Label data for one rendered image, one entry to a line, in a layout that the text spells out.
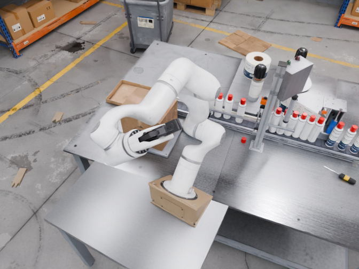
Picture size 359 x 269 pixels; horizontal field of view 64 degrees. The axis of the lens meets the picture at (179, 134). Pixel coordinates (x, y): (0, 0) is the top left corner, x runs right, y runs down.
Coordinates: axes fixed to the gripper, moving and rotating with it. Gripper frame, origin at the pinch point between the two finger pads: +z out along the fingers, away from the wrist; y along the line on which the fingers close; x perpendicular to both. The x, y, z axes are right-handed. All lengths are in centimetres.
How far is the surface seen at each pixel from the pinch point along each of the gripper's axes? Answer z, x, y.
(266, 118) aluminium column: -27, -10, -109
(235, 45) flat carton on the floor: -142, 100, -346
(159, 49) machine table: -123, 86, -155
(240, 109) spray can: -46, 1, -118
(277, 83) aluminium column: -8, 6, -98
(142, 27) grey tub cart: -197, 155, -228
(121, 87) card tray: -130, 55, -99
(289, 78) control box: -1, 6, -96
